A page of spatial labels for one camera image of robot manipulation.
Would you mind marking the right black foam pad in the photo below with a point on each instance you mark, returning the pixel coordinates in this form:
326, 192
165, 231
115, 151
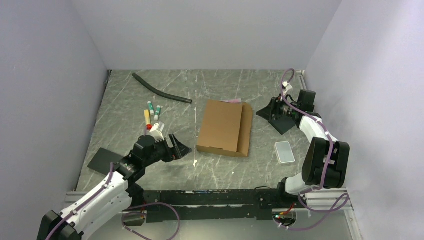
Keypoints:
282, 124

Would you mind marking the pink purple highlighter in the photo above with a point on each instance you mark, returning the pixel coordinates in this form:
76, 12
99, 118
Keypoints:
233, 101

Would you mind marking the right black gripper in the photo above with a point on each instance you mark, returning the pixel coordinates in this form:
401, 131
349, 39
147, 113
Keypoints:
273, 108

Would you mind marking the aluminium frame rail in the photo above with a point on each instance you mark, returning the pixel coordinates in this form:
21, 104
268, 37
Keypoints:
323, 201

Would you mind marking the brown cardboard box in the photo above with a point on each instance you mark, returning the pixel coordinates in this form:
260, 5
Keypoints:
225, 129

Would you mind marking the clear plastic lid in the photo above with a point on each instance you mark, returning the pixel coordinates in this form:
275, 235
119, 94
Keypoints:
284, 152

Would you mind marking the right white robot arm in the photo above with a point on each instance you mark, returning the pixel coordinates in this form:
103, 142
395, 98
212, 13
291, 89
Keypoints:
313, 165

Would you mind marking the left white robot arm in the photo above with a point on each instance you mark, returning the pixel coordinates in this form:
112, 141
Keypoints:
114, 194

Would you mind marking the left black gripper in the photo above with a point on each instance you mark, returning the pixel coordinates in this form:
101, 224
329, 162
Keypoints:
172, 153

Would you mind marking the black foam pad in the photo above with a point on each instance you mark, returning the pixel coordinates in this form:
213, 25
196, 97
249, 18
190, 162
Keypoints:
100, 163
282, 124

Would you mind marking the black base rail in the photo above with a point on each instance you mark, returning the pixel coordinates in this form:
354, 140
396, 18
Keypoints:
166, 205

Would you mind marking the left black foam pad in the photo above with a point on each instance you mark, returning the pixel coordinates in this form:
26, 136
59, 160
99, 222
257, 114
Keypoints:
100, 163

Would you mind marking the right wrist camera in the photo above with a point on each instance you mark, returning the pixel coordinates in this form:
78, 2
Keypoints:
287, 88

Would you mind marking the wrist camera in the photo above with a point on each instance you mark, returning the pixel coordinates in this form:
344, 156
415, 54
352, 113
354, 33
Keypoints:
157, 131
287, 88

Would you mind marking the yellow marker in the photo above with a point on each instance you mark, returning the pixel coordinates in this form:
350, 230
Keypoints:
147, 119

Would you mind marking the green white glue stick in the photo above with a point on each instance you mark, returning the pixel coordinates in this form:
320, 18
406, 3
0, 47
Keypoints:
157, 112
151, 108

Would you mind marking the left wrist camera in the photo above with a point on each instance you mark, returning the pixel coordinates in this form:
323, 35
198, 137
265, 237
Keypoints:
157, 131

